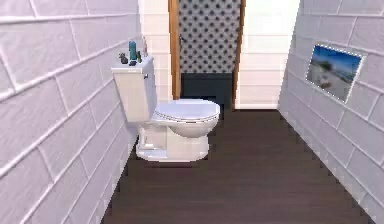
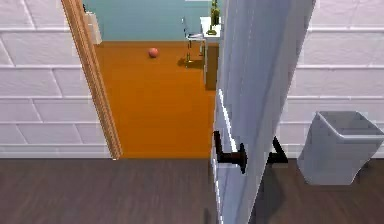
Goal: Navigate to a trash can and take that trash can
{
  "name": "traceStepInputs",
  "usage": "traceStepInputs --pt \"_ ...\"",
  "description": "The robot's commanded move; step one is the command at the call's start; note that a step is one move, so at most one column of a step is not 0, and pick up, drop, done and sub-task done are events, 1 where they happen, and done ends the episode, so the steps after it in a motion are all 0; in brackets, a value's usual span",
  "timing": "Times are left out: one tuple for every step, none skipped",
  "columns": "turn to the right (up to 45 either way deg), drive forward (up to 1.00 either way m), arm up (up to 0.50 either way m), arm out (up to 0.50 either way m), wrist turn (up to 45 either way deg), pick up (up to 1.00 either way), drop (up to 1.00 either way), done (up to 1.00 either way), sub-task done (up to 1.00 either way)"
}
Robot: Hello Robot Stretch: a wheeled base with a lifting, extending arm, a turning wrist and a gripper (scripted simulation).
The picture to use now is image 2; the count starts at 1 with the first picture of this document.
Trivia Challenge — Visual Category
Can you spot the white table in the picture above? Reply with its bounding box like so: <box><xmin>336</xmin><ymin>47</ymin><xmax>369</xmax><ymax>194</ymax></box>
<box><xmin>199</xmin><ymin>15</ymin><xmax>222</xmax><ymax>91</ymax></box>

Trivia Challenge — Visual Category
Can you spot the black door handle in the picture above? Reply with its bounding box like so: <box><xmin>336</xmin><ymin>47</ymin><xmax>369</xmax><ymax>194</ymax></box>
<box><xmin>213</xmin><ymin>130</ymin><xmax>248</xmax><ymax>175</ymax></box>
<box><xmin>267</xmin><ymin>135</ymin><xmax>289</xmax><ymax>165</ymax></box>

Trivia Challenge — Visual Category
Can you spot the grey trash can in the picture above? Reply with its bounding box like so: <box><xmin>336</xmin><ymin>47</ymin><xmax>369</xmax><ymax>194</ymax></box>
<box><xmin>296</xmin><ymin>110</ymin><xmax>384</xmax><ymax>186</ymax></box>

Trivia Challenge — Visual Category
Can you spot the white chair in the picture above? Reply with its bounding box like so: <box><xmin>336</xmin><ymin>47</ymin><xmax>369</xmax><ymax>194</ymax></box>
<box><xmin>181</xmin><ymin>16</ymin><xmax>207</xmax><ymax>64</ymax></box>

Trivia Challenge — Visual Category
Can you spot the white room door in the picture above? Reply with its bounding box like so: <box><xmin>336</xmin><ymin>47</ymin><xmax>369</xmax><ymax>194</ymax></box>
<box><xmin>210</xmin><ymin>0</ymin><xmax>317</xmax><ymax>224</ymax></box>

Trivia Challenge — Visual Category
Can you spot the wooden door frame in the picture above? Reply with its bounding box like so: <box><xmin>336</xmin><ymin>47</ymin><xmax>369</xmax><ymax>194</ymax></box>
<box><xmin>60</xmin><ymin>0</ymin><xmax>123</xmax><ymax>161</ymax></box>

